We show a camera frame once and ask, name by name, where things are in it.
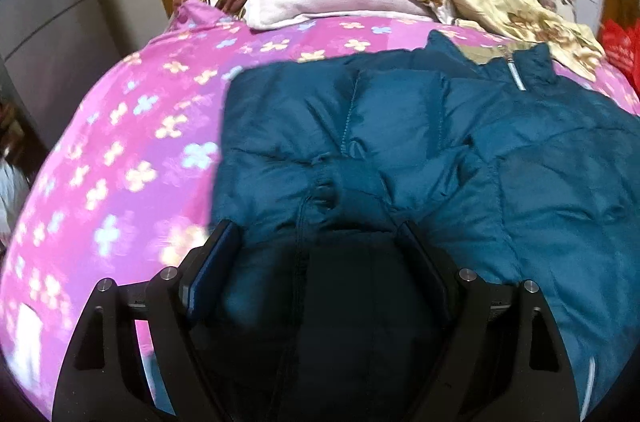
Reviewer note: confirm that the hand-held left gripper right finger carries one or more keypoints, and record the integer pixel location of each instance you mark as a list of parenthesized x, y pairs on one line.
[(427, 267)]

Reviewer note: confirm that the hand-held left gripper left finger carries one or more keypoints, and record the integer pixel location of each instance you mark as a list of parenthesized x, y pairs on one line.
[(215, 262)]

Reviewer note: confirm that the teal puffer jacket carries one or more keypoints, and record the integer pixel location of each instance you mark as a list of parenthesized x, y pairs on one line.
[(525, 182)]

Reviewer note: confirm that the pink floral bed sheet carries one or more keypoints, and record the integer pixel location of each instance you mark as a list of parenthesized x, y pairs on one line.
[(125, 127)]

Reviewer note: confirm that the white folded cloth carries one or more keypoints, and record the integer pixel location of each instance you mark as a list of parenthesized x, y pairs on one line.
[(27, 337)]

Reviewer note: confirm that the white plastic bag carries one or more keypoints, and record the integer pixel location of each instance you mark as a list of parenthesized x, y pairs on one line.
[(10, 202)]

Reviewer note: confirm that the red shopping bag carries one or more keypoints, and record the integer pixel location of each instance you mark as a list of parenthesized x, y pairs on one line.
[(622, 52)]

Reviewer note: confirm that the grey wardrobe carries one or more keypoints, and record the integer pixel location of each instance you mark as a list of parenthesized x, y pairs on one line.
[(60, 2)]

